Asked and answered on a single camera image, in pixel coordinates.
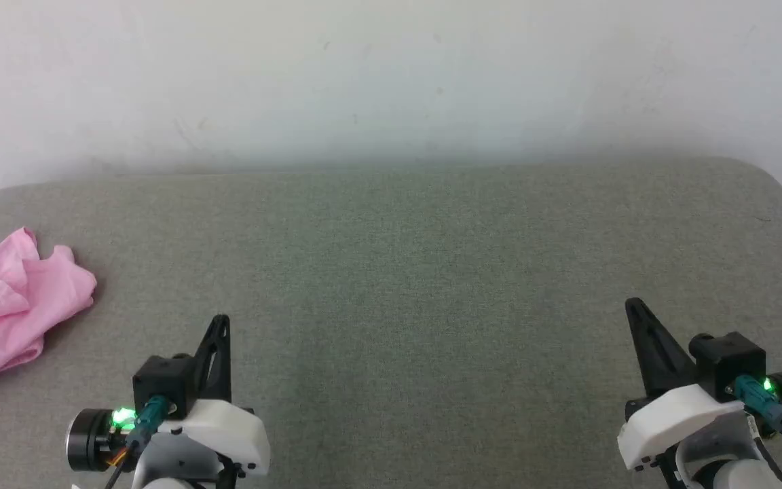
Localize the right green-plug black cable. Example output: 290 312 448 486
730 375 782 457

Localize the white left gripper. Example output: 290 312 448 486
159 314 272 477

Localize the left green-plug black cable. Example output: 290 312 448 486
103 395 173 489

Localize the pink cloth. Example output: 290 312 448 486
0 227 98 412

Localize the left gripper black motor cylinder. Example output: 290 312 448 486
67 407 120 472

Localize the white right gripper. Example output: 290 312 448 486
617 297 749 472

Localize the green-plug black cable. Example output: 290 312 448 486
103 395 173 489
730 375 782 457

